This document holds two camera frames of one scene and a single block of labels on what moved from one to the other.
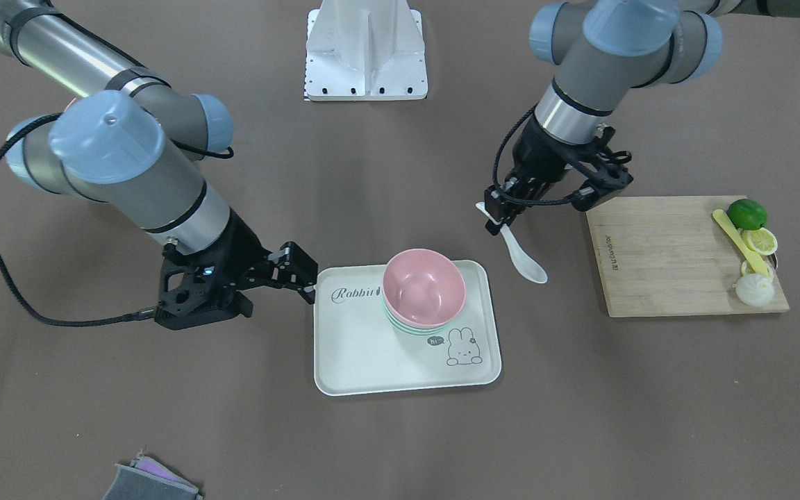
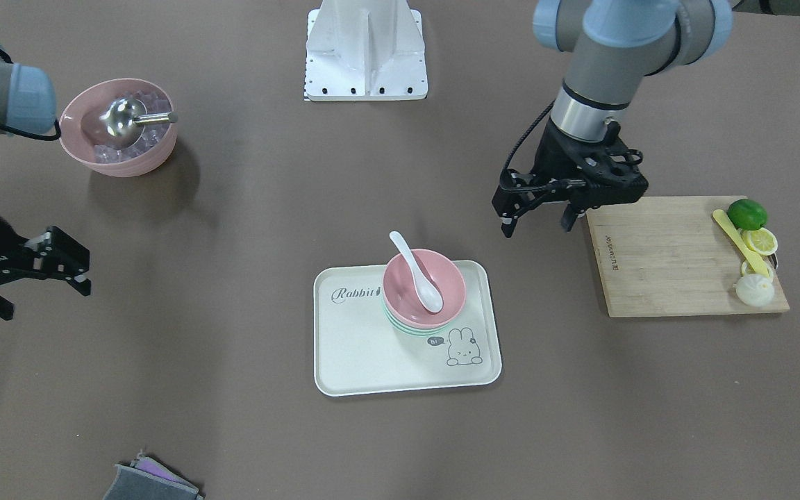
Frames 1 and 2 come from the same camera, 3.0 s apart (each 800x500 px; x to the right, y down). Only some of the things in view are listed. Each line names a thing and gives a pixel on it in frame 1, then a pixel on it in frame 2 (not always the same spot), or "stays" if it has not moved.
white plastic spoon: (527, 266) to (428, 293)
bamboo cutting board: (668, 255) stays
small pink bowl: (423, 288) stays
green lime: (747, 214) stays
